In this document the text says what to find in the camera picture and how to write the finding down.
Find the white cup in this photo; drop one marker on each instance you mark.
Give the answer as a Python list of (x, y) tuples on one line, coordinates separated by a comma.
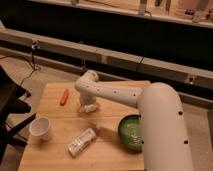
[(41, 128)]

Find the white plastic bottle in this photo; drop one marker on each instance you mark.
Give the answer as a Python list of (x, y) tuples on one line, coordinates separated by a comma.
[(83, 140)]

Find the black chair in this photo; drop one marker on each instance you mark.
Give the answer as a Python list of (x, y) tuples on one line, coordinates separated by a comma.
[(10, 93)]

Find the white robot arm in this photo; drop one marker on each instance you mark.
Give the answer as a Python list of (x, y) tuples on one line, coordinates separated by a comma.
[(165, 141)]

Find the white sponge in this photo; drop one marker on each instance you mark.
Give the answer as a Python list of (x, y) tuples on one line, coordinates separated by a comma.
[(90, 108)]

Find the green ceramic bowl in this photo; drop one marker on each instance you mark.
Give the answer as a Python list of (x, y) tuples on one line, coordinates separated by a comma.
[(129, 133)]

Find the orange carrot toy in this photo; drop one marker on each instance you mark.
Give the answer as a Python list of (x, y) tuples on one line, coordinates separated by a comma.
[(64, 97)]

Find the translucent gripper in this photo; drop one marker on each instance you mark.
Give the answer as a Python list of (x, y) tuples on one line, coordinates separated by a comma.
[(87, 99)]

